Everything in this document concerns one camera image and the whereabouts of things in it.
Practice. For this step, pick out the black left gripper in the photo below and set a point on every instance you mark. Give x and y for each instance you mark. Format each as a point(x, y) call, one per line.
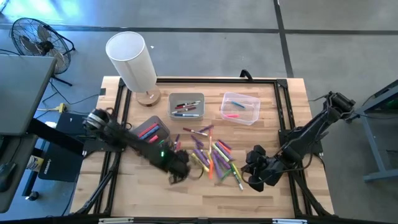
point(177, 161)

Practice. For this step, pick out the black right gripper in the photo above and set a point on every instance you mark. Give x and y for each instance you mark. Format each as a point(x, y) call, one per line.
point(273, 169)

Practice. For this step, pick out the thin yellow highlighter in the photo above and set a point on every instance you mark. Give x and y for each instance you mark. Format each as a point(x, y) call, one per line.
point(236, 170)

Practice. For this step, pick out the green Expo marker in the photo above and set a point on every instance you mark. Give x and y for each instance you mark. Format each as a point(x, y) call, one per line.
point(237, 180)

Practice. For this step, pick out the thin green highlighter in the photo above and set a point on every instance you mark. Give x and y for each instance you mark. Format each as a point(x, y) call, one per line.
point(226, 175)

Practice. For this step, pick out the pink Expo marker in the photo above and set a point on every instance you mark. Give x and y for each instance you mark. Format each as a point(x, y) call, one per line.
point(179, 147)

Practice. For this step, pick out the thin orange highlighter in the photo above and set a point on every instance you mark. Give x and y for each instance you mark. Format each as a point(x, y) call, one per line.
point(224, 147)

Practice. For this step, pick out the thin purple highlighter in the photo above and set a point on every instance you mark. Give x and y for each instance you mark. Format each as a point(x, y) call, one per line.
point(225, 144)
point(206, 128)
point(197, 141)

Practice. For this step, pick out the yellow-green highlighter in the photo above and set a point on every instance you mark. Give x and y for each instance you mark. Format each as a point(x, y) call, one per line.
point(220, 152)

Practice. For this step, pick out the orange Expo marker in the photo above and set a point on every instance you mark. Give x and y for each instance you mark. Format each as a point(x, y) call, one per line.
point(210, 140)

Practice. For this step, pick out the maroon Expo marker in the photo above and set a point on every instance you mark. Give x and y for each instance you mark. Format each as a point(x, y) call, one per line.
point(194, 131)

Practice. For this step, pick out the red highlighter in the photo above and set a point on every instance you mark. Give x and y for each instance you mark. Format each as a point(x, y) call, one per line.
point(147, 130)

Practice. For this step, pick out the thin pink highlighter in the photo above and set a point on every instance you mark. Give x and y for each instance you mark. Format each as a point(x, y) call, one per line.
point(232, 115)

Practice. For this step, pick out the thin blue highlighter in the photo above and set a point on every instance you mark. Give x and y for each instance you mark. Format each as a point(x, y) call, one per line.
point(237, 104)

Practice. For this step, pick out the black permanent marker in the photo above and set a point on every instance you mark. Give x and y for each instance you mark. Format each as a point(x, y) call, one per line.
point(188, 103)
point(186, 109)

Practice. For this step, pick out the red Expo marker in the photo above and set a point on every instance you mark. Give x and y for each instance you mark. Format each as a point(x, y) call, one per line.
point(183, 107)

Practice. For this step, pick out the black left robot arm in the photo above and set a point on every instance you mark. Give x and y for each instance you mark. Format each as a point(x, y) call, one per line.
point(133, 143)

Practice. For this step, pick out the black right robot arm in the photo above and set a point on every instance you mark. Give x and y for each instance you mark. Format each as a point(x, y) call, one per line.
point(311, 133)

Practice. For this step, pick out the dark grey translucent bin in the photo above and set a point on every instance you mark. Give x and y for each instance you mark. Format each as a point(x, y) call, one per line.
point(164, 130)

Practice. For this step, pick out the clear plastic bin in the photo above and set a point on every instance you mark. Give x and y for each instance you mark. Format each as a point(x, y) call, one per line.
point(248, 119)

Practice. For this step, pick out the white light bar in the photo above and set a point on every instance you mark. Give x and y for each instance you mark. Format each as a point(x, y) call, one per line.
point(289, 221)
point(116, 220)

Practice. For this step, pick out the beige plastic bin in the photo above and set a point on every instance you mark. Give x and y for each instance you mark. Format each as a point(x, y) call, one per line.
point(186, 97)

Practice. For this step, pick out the black tape patch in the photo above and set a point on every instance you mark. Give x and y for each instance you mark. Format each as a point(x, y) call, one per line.
point(103, 91)

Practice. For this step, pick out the black Husky bag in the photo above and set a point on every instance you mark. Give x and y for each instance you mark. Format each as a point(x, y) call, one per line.
point(62, 165)

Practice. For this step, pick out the white lamp with wooden base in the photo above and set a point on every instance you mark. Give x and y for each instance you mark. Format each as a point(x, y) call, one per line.
point(130, 59)

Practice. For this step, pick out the black desk support beam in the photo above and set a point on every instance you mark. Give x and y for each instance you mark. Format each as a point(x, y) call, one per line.
point(53, 135)

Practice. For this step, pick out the yellow power strip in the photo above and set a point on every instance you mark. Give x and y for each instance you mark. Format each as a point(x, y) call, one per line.
point(61, 108)

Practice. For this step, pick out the white yellow cardboard box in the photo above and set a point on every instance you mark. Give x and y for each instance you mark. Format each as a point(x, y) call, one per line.
point(35, 163)

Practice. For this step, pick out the black caster wheel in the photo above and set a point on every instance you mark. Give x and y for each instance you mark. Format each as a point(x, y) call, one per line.
point(32, 195)

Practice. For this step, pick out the dark grey desk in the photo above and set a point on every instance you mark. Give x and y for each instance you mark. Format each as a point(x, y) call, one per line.
point(12, 146)

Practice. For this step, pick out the grey desk top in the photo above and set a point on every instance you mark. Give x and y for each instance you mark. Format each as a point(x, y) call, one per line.
point(25, 93)

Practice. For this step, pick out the black floor fan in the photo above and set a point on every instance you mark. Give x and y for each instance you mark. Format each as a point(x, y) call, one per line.
point(40, 46)

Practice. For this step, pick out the black aluminium table frame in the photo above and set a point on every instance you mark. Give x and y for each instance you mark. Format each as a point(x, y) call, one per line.
point(264, 81)

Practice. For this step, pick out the blue-grey metal cart frame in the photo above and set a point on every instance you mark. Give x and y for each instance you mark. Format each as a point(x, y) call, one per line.
point(376, 155)

